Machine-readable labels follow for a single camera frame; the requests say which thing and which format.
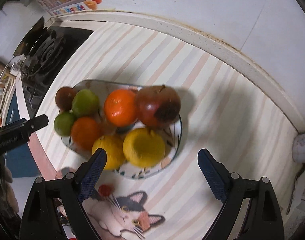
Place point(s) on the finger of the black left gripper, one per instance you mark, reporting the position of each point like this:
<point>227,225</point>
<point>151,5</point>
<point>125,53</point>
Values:
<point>36,123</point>

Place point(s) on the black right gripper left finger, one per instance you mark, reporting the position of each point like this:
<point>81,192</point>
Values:
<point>40,219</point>

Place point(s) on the green apple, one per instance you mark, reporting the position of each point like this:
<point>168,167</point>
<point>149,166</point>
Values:
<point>85,103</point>
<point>63,124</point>

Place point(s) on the dark orange tangerine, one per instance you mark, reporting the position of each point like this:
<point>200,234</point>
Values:
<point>64,98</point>

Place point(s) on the small yellow lemon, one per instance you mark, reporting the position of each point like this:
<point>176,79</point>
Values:
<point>112,144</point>

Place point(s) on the large yellow lemon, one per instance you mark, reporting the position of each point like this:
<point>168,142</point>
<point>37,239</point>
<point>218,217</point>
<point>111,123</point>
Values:
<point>144,147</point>

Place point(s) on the red apple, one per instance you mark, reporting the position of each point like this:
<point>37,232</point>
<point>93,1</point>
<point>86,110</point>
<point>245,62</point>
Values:
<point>157,106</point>

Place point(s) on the blue cabinet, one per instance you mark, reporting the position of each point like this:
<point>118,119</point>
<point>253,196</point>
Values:
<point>19,160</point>

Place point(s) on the green apple on plate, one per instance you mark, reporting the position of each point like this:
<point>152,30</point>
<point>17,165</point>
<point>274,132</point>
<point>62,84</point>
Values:
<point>85,103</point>

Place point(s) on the black gas stove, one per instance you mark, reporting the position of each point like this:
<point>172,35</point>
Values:
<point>45,61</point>

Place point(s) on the bright orange tangerine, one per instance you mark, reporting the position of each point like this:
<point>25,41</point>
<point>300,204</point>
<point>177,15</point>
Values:
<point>120,108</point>

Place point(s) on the striped cat table mat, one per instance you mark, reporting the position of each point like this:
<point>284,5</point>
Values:
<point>222,111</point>

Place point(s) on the floral white plate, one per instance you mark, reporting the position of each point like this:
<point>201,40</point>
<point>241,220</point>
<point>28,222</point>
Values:
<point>171,134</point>

